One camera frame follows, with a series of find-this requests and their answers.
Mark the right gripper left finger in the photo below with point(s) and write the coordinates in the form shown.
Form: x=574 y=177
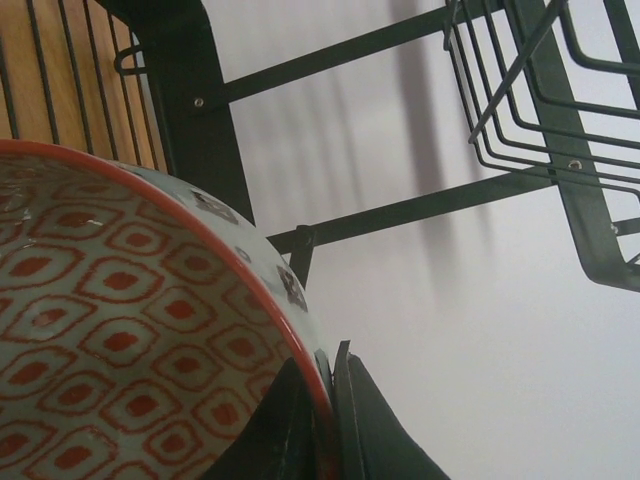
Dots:
x=278 y=441

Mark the black wire dish rack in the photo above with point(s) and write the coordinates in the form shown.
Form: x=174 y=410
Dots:
x=142 y=81

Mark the red eye pattern bowl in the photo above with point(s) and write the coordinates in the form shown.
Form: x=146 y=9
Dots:
x=142 y=323

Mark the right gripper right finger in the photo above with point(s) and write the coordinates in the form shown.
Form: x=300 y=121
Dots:
x=373 y=442

